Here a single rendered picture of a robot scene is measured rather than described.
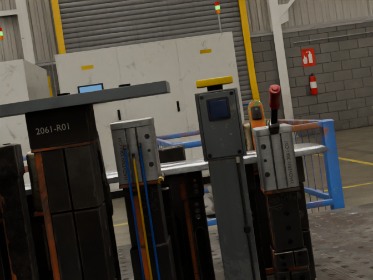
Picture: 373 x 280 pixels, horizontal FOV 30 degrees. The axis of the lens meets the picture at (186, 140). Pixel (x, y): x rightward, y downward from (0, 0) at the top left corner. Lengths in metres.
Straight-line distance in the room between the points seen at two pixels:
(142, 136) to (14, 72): 8.10
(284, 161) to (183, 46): 8.18
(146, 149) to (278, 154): 0.24
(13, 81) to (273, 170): 8.16
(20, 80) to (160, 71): 1.84
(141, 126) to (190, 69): 8.16
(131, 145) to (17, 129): 8.07
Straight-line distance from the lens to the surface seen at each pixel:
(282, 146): 1.29
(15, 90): 9.34
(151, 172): 1.29
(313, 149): 1.42
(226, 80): 1.13
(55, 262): 1.17
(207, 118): 1.12
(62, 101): 1.11
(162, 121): 9.36
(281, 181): 1.30
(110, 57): 9.35
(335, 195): 3.47
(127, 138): 1.29
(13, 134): 9.35
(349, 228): 2.09
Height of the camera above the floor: 1.13
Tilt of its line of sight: 3 degrees down
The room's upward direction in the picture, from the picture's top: 8 degrees counter-clockwise
